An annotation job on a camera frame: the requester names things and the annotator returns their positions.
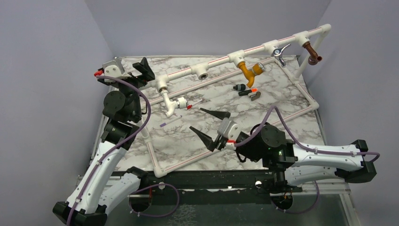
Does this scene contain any black mounting rail base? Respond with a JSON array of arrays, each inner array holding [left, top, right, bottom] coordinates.
[[120, 167, 302, 209]]

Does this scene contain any brown plastic faucet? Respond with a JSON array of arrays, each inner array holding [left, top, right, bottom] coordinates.
[[303, 41, 323, 65]]

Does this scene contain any black orange marker pen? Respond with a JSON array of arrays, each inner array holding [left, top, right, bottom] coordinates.
[[238, 88, 258, 97]]

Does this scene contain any white PVC pipe frame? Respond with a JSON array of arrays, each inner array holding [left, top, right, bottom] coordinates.
[[137, 24, 332, 178]]

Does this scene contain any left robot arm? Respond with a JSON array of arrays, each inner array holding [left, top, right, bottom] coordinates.
[[53, 57, 155, 226]]

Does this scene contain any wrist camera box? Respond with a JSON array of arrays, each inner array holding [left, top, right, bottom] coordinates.
[[217, 118, 242, 143], [102, 58, 130, 80]]

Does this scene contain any small black grey cap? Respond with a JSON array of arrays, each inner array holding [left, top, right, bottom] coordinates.
[[233, 84, 247, 91]]

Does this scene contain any white faucet chrome knob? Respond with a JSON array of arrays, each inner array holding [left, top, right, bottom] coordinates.
[[160, 88, 188, 118]]

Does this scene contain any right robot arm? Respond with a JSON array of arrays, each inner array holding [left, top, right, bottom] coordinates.
[[190, 106, 380, 192]]

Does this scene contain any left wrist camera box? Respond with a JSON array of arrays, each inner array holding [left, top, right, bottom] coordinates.
[[102, 58, 130, 80]]

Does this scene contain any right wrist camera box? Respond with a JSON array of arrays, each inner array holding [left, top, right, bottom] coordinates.
[[217, 118, 242, 143]]

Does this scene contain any yellow plastic faucet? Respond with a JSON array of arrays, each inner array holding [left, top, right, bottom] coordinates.
[[237, 61, 265, 88]]

